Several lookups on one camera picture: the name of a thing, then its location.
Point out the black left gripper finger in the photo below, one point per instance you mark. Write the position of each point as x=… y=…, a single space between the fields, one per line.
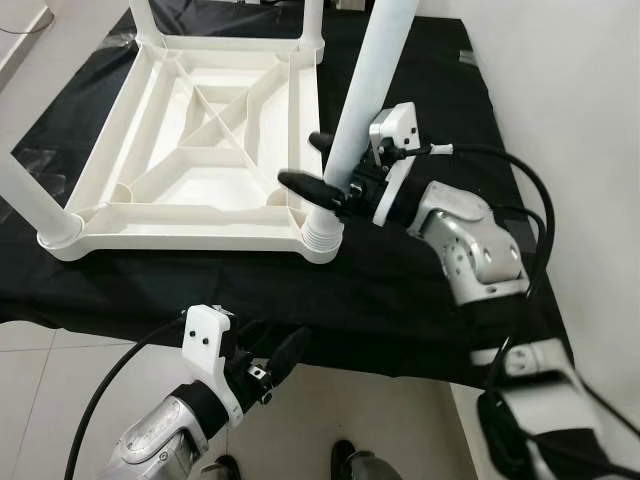
x=290 y=355
x=250 y=332

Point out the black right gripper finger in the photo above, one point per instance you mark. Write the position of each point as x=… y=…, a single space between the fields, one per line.
x=310 y=188
x=322 y=142

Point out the grey left robot leg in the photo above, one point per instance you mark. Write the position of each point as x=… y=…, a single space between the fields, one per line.
x=222 y=468

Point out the grey robot leg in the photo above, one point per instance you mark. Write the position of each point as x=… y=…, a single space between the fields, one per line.
x=222 y=468
x=365 y=465

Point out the black tablecloth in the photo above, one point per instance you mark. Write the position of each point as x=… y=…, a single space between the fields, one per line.
x=400 y=290

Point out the white plastic table top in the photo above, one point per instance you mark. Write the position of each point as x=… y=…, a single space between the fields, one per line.
x=200 y=215

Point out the grey right robot leg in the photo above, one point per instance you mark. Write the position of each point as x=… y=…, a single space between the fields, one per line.
x=365 y=465

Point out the grey tape piece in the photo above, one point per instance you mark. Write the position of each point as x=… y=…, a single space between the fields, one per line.
x=469 y=57

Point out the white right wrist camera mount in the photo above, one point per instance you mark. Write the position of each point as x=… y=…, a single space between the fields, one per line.
x=398 y=128

